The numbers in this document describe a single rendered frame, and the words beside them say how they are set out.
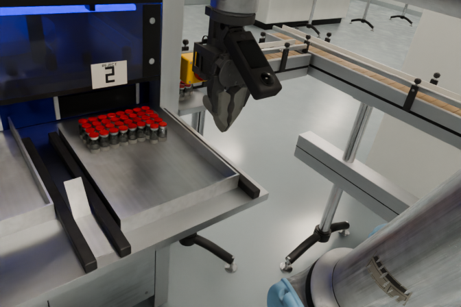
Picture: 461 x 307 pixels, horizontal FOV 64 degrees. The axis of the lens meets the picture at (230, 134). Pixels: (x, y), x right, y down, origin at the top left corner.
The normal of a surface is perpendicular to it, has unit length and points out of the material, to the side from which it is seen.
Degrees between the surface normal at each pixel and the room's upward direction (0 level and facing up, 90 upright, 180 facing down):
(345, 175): 90
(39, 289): 0
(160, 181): 0
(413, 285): 95
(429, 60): 90
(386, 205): 90
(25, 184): 0
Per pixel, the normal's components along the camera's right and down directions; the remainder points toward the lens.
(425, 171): -0.78, 0.23
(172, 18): 0.61, 0.47
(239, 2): 0.11, 0.52
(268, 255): 0.12, -0.85
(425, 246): -0.93, 0.03
